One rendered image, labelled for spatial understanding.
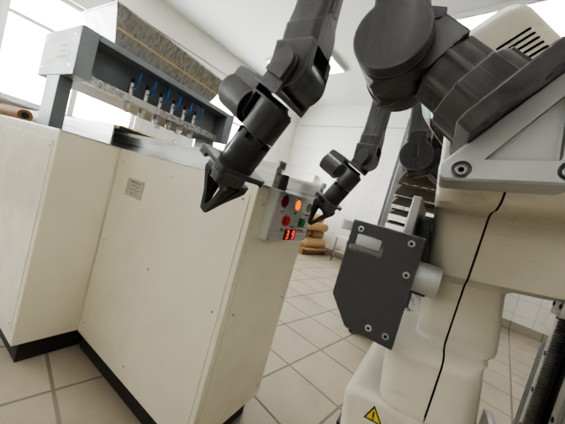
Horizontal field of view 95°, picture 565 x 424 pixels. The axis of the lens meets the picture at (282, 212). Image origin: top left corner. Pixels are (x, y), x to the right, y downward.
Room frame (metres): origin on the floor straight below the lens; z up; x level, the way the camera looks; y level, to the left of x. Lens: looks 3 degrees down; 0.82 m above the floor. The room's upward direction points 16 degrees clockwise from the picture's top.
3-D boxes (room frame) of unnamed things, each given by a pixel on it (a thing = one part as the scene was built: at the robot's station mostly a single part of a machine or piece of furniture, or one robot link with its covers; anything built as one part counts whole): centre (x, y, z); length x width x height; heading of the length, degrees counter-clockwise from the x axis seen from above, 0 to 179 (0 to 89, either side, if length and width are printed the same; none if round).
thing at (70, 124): (1.29, 1.24, 0.88); 1.28 x 0.01 x 0.07; 59
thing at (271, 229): (0.79, -0.03, 0.77); 0.24 x 0.04 x 0.14; 149
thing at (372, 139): (0.75, -0.19, 1.18); 0.11 x 0.06 x 0.43; 149
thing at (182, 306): (0.97, 0.29, 0.45); 0.70 x 0.34 x 0.90; 59
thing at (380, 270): (0.48, -0.23, 0.77); 0.28 x 0.16 x 0.22; 149
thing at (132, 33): (1.23, 0.72, 1.25); 0.56 x 0.29 x 0.14; 149
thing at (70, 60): (1.23, 0.72, 1.01); 0.72 x 0.33 x 0.34; 149
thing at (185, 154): (1.16, 0.89, 0.87); 2.01 x 0.03 x 0.07; 59
